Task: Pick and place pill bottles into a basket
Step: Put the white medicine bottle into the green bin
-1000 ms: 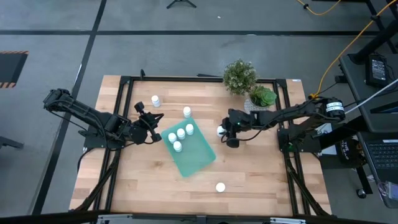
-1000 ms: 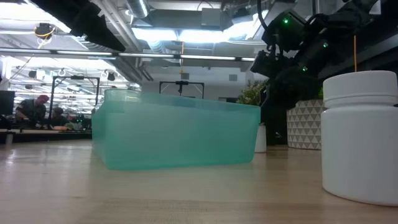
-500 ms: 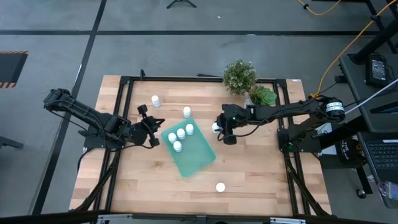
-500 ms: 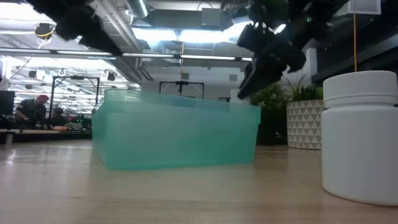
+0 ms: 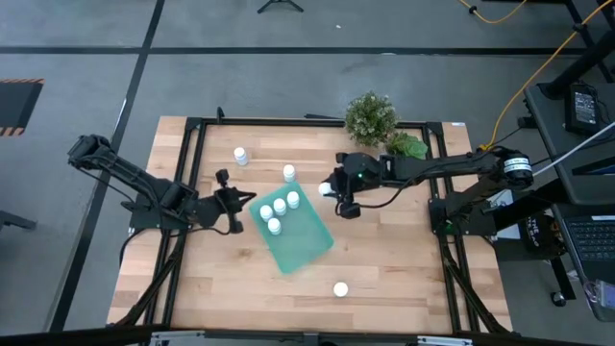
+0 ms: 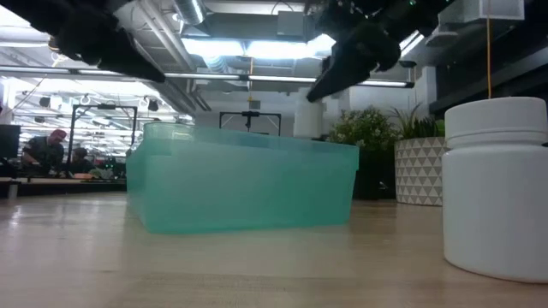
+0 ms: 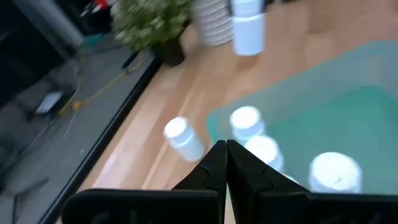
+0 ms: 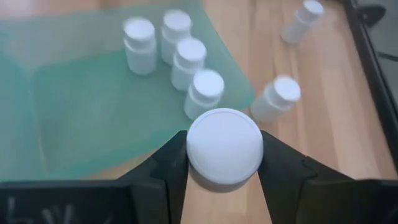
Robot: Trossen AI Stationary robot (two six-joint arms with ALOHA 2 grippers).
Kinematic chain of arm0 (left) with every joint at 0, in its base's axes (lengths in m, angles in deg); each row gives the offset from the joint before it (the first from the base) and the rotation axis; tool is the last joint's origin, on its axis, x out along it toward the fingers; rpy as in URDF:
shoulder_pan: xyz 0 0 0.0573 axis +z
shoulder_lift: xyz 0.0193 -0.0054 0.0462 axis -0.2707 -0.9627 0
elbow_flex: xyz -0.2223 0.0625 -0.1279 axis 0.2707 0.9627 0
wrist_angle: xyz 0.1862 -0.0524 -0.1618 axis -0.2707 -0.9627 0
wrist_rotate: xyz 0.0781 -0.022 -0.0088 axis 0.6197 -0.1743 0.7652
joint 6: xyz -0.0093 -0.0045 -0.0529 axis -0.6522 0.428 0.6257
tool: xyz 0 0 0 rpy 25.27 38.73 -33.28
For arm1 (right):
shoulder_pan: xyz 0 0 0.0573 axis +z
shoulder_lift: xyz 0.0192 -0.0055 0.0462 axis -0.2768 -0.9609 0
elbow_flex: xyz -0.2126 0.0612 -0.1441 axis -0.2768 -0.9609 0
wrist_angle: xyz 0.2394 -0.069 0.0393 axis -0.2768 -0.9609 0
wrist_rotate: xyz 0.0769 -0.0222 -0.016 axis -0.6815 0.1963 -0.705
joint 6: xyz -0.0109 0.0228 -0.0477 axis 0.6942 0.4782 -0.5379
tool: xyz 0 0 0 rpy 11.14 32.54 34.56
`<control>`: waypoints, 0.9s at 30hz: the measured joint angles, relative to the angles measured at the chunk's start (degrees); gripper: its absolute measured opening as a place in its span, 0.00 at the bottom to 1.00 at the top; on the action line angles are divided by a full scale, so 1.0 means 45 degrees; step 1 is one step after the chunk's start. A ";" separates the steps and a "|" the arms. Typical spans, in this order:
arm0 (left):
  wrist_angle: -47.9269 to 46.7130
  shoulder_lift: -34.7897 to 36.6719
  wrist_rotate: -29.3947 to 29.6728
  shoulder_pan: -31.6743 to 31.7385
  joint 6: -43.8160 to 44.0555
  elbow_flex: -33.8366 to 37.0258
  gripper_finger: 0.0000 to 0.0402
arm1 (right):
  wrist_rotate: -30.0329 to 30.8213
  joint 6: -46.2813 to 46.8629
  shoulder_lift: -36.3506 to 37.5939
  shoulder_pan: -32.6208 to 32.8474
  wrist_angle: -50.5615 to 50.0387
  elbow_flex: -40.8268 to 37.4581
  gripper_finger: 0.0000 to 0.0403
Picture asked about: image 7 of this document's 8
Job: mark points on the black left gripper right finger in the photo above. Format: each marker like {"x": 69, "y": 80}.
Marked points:
{"x": 311, "y": 210}

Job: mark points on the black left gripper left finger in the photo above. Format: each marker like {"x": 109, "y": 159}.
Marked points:
{"x": 149, "y": 207}

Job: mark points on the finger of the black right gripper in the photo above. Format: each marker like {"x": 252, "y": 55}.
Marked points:
{"x": 230, "y": 6}
{"x": 265, "y": 3}

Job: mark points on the large white pill bottle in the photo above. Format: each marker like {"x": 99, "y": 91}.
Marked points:
{"x": 335, "y": 172}

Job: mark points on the translucent teal plastic basket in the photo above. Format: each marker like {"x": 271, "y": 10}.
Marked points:
{"x": 342, "y": 118}

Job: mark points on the succulent in white geometric pot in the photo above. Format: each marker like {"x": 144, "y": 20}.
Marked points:
{"x": 214, "y": 25}

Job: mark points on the white-flowered plant in black pot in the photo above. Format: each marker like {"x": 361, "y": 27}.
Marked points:
{"x": 149, "y": 25}

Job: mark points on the black desk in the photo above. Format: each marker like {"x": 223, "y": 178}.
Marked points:
{"x": 130, "y": 59}

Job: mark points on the red box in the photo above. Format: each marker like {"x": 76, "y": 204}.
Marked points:
{"x": 101, "y": 3}

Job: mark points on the teal floor mat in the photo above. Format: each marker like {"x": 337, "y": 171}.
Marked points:
{"x": 93, "y": 40}

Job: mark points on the white tray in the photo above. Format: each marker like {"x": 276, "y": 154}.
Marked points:
{"x": 48, "y": 102}

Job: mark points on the black aluminium table frame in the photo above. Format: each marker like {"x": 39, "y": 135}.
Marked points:
{"x": 99, "y": 143}

